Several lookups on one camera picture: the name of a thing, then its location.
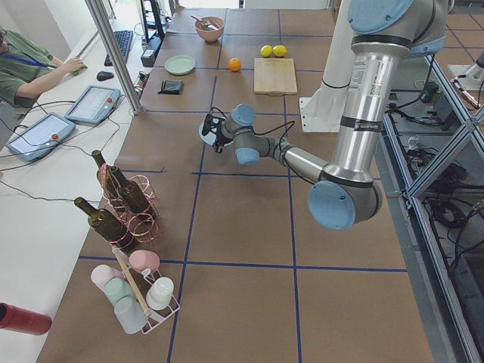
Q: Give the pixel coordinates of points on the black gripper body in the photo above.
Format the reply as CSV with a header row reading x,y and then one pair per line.
x,y
220,138

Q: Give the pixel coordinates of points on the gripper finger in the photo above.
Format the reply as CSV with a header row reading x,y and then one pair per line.
x,y
218,149

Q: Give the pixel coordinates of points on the light blue plate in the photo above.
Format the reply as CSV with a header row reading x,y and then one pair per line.
x,y
209,138

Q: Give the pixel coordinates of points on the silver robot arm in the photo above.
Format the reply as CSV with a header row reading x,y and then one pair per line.
x,y
343,192

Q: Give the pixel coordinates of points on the green plate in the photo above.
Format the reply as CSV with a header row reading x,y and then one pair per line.
x,y
180,65

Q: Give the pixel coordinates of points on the folded grey cloth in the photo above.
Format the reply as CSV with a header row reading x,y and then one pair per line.
x,y
171,87

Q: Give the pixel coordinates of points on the orange fruit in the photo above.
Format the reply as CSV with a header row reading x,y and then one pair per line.
x,y
234,64

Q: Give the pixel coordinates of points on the wooden cutting board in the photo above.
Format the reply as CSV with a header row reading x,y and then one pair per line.
x,y
274,76

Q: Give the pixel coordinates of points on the upper yellow lemon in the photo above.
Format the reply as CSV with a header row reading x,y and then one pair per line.
x,y
266,50

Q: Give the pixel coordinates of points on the yellow lemon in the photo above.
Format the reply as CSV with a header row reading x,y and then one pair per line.
x,y
279,51
266,50

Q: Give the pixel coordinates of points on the black computer box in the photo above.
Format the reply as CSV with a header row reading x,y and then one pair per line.
x,y
150,51

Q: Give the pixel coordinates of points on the pink bowl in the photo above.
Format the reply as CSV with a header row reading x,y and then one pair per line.
x,y
212,36

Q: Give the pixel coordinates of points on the lower yellow lemon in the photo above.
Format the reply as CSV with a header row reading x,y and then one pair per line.
x,y
279,51

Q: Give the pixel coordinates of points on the dark wine bottle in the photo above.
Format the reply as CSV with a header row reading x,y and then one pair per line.
x,y
131,193
103,176
106,224

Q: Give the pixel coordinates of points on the metal ice scoop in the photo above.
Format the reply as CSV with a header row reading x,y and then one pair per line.
x,y
204,23

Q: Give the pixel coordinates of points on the far teach pendant tablet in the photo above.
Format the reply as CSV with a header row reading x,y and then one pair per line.
x,y
94,105

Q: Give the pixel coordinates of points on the teach pendant tablet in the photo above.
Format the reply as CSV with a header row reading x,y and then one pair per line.
x,y
41,138
94,105

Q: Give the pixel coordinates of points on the black computer mouse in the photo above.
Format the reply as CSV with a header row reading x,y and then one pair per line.
x,y
104,76

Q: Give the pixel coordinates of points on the black keyboard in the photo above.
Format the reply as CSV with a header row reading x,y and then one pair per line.
x,y
124,41

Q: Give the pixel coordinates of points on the white cup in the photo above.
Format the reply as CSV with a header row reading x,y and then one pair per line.
x,y
160,294

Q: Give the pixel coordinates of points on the light pink cup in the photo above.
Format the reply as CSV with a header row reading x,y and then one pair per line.
x,y
102,274

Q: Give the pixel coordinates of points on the green cup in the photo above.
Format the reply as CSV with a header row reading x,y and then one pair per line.
x,y
116,289

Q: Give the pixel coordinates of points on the near teach pendant tablet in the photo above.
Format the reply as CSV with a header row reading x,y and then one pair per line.
x,y
41,138

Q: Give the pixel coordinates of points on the grey-blue cup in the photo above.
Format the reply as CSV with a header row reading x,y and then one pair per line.
x,y
130,315

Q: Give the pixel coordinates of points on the seated person green shirt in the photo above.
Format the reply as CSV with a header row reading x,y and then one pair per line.
x,y
28,70

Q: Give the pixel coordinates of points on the red thermos bottle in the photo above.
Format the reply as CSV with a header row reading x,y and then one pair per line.
x,y
24,321

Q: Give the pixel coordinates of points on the copper wire bottle rack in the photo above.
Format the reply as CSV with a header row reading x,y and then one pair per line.
x,y
143,230

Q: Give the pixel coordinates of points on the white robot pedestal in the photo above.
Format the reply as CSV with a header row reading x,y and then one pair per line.
x,y
322,111

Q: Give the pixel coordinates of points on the aluminium frame post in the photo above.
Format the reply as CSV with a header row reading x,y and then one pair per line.
x,y
100,17

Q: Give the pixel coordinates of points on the white wire cup rack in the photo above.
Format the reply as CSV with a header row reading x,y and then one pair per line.
x,y
144,280

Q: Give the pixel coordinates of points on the wooden rack handle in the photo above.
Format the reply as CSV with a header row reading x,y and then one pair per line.
x,y
121,258

